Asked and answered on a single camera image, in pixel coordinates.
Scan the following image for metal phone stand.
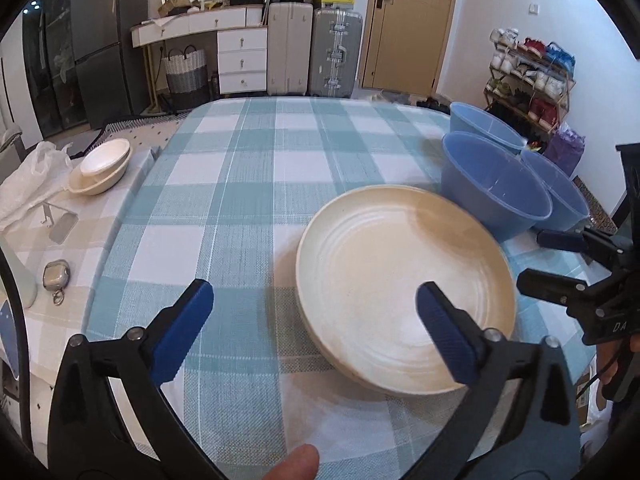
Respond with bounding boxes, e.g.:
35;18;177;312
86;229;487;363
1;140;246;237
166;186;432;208
36;201;80;245

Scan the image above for stacked small cream bowls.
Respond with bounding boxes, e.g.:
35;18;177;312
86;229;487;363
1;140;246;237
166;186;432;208
67;152;133;196

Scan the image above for wooden shoe rack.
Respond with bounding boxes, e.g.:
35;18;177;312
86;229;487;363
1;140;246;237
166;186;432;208
484;35;577;133

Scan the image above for grey earbud case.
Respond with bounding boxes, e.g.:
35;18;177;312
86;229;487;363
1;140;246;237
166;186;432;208
42;258;71;306

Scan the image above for white vanity desk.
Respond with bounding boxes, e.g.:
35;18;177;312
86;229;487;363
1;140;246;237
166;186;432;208
131;5;270;96

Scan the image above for shoe rack with shoes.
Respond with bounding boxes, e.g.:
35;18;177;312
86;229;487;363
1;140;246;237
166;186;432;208
487;27;576;128

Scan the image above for teal plaid tablecloth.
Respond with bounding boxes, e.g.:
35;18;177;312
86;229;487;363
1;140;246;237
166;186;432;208
80;96;601;480

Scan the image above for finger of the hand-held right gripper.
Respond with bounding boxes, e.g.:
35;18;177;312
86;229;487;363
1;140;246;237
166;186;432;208
516;269;608;313
536;227;633;267

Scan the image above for white box with blue face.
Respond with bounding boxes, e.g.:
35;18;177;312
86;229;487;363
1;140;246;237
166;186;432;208
0;300;23;378

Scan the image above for silver suitcase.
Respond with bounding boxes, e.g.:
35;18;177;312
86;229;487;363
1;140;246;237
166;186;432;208
307;7;363;99

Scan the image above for person's right hand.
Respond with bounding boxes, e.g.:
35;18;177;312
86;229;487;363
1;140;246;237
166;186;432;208
597;332;640;388

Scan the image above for black glass cabinet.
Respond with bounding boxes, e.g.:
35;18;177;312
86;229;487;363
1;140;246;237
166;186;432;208
20;0;93;138

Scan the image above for grey refrigerator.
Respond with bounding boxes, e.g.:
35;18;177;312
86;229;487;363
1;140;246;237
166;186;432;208
70;0;151;131

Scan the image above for small white bowl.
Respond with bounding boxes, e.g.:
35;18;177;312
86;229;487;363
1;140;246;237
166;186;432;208
80;139;131;176

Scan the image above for woven laundry basket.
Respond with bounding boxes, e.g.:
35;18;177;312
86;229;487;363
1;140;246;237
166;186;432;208
164;46;210;111

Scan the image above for white plastic bag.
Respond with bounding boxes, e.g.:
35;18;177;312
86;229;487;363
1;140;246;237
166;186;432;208
0;141;73;231

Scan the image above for cluster of loose shoes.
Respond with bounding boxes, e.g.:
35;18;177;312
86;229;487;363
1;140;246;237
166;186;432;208
360;87;453;111

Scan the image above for tan wooden door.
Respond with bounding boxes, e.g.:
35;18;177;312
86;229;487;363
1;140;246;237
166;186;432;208
361;0;461;92

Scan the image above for blue bowl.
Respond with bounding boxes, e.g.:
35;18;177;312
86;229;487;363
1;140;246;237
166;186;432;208
441;131;553;241
449;101;527;156
520;150;591;233

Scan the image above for beige plaid cloth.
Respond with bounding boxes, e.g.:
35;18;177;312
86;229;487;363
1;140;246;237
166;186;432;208
0;127;188;396

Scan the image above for purple plastic bag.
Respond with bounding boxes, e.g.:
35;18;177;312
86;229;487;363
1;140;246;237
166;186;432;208
542;127;586;178

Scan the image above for white bottle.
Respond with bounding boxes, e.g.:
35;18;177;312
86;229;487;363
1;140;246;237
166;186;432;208
0;245;38;310

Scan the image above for person's left hand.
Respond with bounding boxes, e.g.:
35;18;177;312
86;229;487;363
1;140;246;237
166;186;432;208
255;444;321;480

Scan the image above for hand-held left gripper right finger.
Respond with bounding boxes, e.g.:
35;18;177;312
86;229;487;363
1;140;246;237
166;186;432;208
407;281;583;480

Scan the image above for beige suitcase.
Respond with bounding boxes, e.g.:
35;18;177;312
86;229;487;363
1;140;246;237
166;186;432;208
266;1;316;97

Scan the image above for black white patterned rug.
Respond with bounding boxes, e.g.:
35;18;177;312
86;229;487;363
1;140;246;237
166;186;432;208
92;110;193;161

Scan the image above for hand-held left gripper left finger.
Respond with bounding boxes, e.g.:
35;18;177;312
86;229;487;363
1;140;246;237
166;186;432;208
47;278;226;480

